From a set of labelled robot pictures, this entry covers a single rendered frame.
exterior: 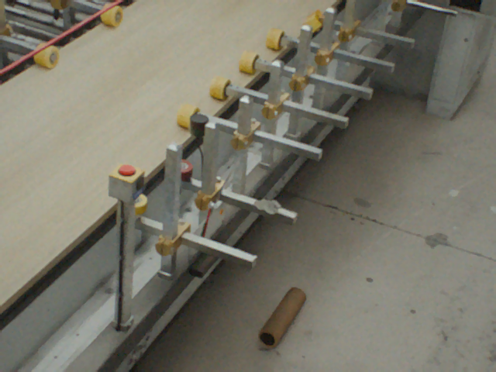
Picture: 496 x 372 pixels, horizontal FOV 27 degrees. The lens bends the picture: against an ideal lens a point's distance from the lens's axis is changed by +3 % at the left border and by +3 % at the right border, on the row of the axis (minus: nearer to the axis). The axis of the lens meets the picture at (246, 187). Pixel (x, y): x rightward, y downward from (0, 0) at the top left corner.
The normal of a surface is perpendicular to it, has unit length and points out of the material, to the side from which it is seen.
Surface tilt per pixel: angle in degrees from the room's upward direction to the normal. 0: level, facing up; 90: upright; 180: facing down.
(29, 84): 0
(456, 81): 90
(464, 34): 90
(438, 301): 0
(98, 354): 0
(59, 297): 90
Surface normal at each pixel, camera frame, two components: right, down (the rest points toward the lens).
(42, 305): 0.90, 0.30
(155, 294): 0.08, -0.83
